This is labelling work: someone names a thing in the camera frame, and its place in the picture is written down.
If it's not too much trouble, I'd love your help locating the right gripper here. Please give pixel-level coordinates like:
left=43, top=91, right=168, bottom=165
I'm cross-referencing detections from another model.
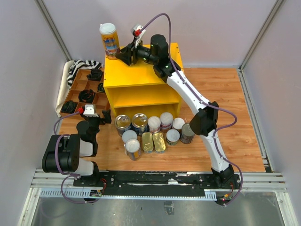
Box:
left=116, top=38, right=158, bottom=66

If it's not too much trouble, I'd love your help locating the yellow shelf cabinet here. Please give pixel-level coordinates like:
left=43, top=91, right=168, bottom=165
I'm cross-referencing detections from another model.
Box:
left=104, top=58, right=182, bottom=117

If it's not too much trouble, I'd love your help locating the blue yellow can white lid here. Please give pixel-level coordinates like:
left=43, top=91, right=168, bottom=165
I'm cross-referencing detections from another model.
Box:
left=125, top=139, right=141, bottom=161

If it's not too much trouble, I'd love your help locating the red white can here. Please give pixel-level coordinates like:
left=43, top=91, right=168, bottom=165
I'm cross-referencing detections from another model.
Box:
left=148, top=116, right=161, bottom=134
left=160, top=112, right=174, bottom=133

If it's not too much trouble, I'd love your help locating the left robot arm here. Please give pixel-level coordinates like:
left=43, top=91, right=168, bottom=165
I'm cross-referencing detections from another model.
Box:
left=41, top=105, right=112, bottom=186

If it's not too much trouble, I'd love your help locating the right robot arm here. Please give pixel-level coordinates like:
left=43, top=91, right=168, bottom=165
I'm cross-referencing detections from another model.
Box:
left=117, top=34, right=237, bottom=188

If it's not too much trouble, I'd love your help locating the rolled black belt middle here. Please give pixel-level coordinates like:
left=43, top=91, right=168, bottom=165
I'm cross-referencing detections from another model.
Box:
left=78, top=89, right=95, bottom=104

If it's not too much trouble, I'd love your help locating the rolled black belt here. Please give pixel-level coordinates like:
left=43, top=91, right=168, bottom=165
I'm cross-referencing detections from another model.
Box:
left=78, top=89, right=95, bottom=104
left=87, top=68, right=103, bottom=81

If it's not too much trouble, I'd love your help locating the rolled green belt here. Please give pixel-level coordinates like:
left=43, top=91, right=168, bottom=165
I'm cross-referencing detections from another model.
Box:
left=97, top=82, right=105, bottom=93

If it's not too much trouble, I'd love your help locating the wooden divided tray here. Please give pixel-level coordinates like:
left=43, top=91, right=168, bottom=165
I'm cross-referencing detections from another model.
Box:
left=60, top=69, right=110, bottom=116

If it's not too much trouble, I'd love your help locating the rolled black belt top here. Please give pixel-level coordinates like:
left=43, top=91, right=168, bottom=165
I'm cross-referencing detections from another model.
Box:
left=87, top=68, right=103, bottom=81

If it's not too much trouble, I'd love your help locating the rolled dark belt bottom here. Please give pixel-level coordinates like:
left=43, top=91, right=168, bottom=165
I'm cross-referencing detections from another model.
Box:
left=61, top=100, right=78, bottom=114

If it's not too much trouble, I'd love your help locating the striped cloth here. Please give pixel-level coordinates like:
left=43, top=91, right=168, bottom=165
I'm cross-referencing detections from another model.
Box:
left=67, top=60, right=103, bottom=88

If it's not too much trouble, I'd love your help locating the gold rectangular tin left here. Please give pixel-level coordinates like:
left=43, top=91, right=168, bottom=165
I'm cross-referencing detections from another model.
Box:
left=142, top=132, right=154, bottom=153

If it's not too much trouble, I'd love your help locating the gold rectangular tin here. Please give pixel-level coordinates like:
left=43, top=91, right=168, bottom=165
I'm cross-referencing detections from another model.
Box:
left=152, top=132, right=166, bottom=153
left=142, top=132, right=154, bottom=153

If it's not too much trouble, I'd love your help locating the gold rectangular tin right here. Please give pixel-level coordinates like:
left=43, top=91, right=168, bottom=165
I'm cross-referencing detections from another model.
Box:
left=152, top=132, right=166, bottom=153

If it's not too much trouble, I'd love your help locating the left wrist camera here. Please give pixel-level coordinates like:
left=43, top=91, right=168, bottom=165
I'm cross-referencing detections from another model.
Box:
left=78, top=104, right=99, bottom=118

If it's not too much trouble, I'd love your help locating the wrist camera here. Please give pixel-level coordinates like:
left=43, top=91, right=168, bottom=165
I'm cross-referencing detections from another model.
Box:
left=131, top=24, right=146, bottom=48
left=78, top=104, right=99, bottom=118

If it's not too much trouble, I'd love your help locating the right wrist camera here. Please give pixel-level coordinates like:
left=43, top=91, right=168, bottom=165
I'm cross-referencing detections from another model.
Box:
left=131, top=24, right=146, bottom=48

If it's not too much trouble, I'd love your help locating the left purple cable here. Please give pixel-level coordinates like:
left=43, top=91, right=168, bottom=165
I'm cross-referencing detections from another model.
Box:
left=53, top=112, right=102, bottom=204

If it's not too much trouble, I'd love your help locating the purple cable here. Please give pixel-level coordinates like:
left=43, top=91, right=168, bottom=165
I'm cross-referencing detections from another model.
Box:
left=142, top=13, right=244, bottom=208
left=53, top=112, right=102, bottom=204

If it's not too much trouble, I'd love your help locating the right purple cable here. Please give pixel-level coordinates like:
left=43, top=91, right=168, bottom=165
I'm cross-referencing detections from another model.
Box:
left=142, top=13, right=244, bottom=208

